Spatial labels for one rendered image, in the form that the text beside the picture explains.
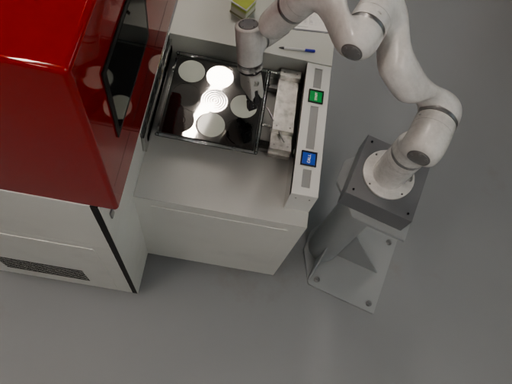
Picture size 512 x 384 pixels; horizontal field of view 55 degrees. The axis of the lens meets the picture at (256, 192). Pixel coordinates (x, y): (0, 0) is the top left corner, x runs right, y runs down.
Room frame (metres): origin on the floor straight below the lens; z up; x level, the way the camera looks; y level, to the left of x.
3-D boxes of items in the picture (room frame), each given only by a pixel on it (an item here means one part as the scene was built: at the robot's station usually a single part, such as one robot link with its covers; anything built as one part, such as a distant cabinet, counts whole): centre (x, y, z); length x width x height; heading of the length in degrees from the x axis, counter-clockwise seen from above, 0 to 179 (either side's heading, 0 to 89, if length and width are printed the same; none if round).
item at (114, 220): (0.76, 0.44, 1.02); 0.81 x 0.03 x 0.40; 9
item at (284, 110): (1.05, -0.01, 0.87); 0.36 x 0.08 x 0.03; 9
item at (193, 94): (0.99, 0.25, 0.90); 0.34 x 0.34 x 0.01; 9
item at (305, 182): (0.98, -0.12, 0.89); 0.55 x 0.09 x 0.14; 9
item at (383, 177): (0.90, -0.43, 1.02); 0.19 x 0.19 x 0.18
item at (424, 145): (0.86, -0.42, 1.23); 0.19 x 0.12 x 0.24; 168
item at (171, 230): (1.08, 0.16, 0.41); 0.96 x 0.64 x 0.82; 9
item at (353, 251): (0.90, -0.53, 0.41); 0.51 x 0.44 x 0.82; 84
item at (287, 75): (1.21, 0.02, 0.89); 0.08 x 0.03 x 0.03; 99
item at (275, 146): (0.89, -0.03, 0.89); 0.08 x 0.03 x 0.03; 99
